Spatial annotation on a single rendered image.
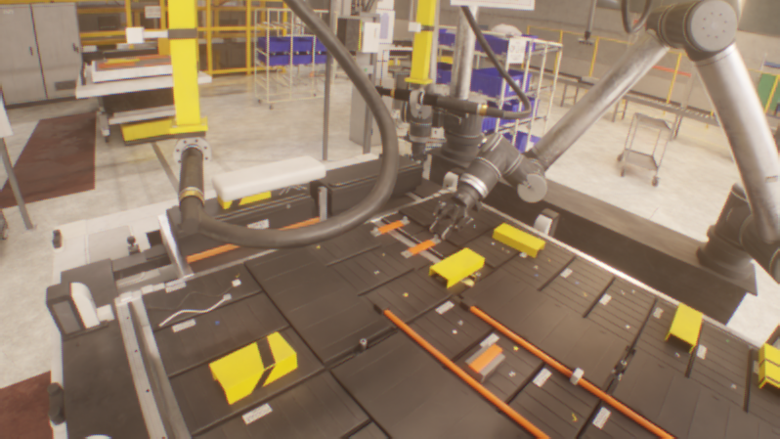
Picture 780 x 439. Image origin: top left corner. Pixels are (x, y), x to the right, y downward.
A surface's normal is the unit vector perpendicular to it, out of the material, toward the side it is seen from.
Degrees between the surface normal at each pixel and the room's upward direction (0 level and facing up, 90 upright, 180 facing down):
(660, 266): 90
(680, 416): 0
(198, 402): 0
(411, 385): 0
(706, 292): 90
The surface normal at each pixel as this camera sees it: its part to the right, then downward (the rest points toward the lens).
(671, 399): 0.09, -0.91
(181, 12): 0.46, 0.40
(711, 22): -0.29, 0.37
